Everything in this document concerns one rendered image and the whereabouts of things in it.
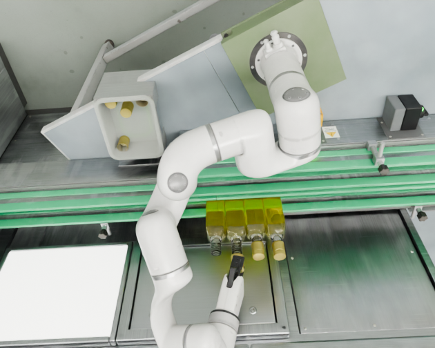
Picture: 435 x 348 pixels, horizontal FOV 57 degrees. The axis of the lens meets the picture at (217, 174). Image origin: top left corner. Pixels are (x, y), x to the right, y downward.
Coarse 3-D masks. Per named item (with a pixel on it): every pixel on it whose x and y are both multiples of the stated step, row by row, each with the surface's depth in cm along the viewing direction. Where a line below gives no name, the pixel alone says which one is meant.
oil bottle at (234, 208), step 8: (232, 200) 122; (240, 200) 122; (232, 208) 120; (240, 208) 120; (232, 216) 117; (240, 216) 117; (232, 224) 115; (240, 224) 115; (232, 232) 113; (240, 232) 113
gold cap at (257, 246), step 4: (252, 244) 111; (256, 244) 110; (260, 244) 110; (252, 248) 110; (256, 248) 109; (260, 248) 109; (252, 252) 110; (256, 252) 108; (260, 252) 108; (256, 256) 108; (260, 256) 108; (264, 256) 109
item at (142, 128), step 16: (128, 96) 112; (144, 96) 112; (96, 112) 115; (112, 112) 123; (144, 112) 123; (112, 128) 125; (128, 128) 127; (144, 128) 127; (112, 144) 125; (144, 144) 129; (160, 144) 123
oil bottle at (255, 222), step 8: (248, 200) 121; (256, 200) 121; (248, 208) 119; (256, 208) 118; (248, 216) 116; (256, 216) 116; (248, 224) 114; (256, 224) 114; (264, 224) 114; (248, 232) 113; (256, 232) 113; (264, 232) 114
